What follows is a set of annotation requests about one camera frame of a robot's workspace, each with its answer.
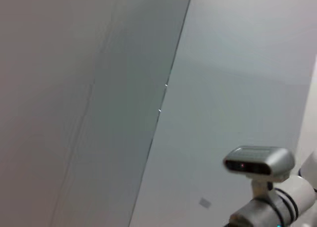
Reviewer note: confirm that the small grey wall sticker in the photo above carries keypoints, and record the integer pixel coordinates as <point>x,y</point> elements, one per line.
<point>205,202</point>

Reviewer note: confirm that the black silver wrist camera housing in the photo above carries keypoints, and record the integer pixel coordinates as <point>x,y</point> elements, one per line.
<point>260,165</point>

